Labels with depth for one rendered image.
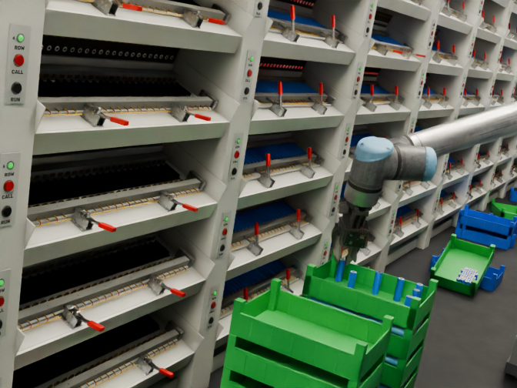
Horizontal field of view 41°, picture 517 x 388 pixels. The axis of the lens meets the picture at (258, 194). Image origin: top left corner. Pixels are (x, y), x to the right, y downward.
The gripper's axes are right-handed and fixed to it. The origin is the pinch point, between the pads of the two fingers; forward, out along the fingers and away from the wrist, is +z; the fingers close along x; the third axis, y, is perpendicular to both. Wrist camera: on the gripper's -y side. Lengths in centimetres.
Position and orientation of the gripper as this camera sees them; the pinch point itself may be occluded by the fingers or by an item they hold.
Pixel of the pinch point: (342, 259)
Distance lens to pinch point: 196.7
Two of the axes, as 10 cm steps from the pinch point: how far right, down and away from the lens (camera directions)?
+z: -1.7, 8.7, 4.7
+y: 0.0, 4.8, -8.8
